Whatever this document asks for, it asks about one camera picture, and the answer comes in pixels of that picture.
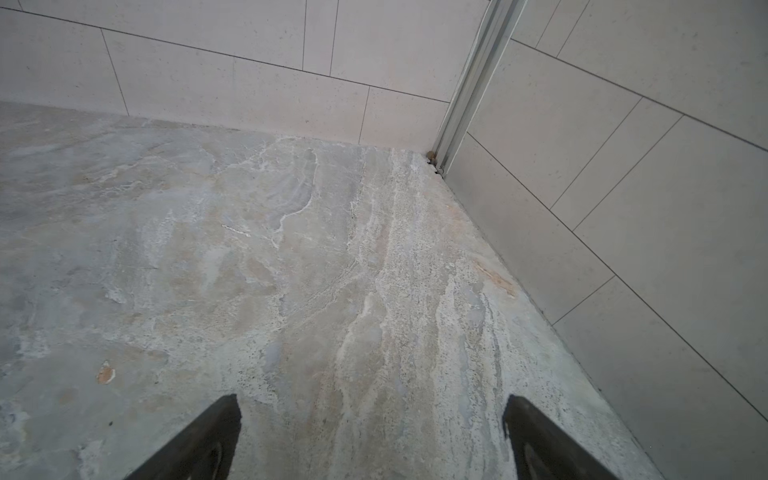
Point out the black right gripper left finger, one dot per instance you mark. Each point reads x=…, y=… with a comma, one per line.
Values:
x=204, y=449

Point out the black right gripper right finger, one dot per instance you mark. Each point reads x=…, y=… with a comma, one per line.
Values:
x=542, y=450

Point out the aluminium right corner post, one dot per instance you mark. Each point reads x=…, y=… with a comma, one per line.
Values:
x=495, y=31

